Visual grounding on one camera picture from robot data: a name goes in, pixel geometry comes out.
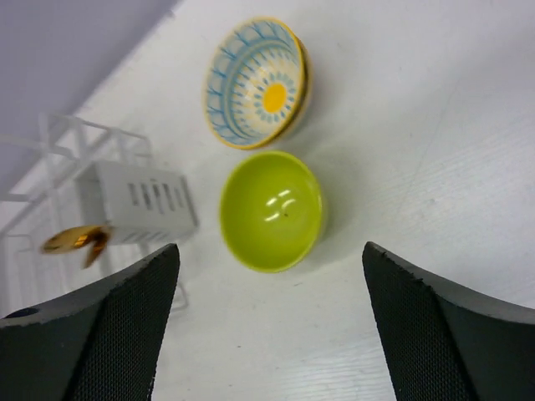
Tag lime green bowl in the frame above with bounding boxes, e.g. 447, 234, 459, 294
219, 150, 328, 273

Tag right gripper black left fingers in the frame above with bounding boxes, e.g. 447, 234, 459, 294
1, 244, 180, 400

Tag yellow sun pattern bowl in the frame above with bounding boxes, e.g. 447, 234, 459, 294
203, 17, 305, 150

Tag grey cutlery holder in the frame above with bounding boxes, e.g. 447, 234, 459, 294
74, 160, 196, 245

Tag small brown object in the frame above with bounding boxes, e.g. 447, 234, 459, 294
40, 225, 114, 269

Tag white wire dish rack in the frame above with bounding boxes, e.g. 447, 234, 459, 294
1, 114, 170, 315

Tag white floral ceramic bowl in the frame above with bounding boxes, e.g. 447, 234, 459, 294
269, 39, 314, 145

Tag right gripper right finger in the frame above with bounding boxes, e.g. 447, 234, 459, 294
362, 241, 534, 400

